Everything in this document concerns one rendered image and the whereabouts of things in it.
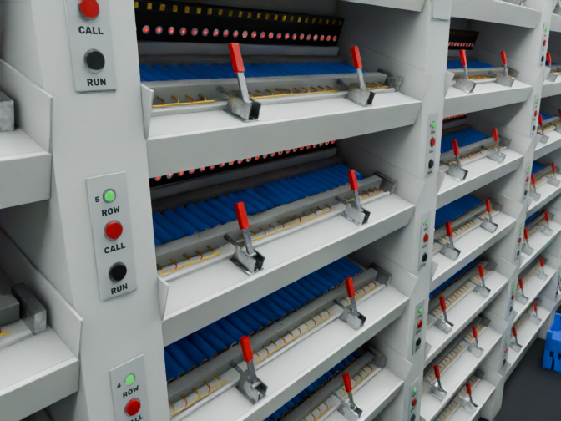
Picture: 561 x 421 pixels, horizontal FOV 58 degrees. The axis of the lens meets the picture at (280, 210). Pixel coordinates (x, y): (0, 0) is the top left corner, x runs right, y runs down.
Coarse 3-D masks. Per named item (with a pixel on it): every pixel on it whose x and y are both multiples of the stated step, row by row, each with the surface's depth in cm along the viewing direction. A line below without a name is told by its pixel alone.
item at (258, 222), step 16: (336, 192) 90; (352, 192) 93; (288, 208) 80; (304, 208) 83; (320, 208) 85; (224, 224) 71; (256, 224) 74; (272, 224) 78; (176, 240) 65; (192, 240) 66; (208, 240) 67; (224, 240) 70; (160, 256) 62; (176, 256) 64; (208, 256) 66
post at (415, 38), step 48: (336, 0) 101; (384, 48) 96; (432, 48) 93; (432, 96) 96; (336, 144) 108; (384, 144) 101; (432, 192) 104; (384, 240) 106; (432, 240) 109; (384, 336) 111
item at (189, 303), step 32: (288, 160) 94; (352, 160) 106; (160, 192) 73; (384, 192) 101; (416, 192) 98; (288, 224) 81; (320, 224) 83; (352, 224) 86; (384, 224) 91; (192, 256) 67; (288, 256) 72; (320, 256) 78; (160, 288) 54; (192, 288) 61; (224, 288) 63; (256, 288) 68; (192, 320) 60
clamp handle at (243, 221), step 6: (234, 204) 66; (240, 204) 66; (240, 210) 66; (240, 216) 66; (246, 216) 67; (240, 222) 66; (246, 222) 67; (240, 228) 67; (246, 228) 67; (246, 234) 67; (246, 240) 67; (246, 246) 67; (252, 246) 67; (246, 252) 67; (252, 252) 67
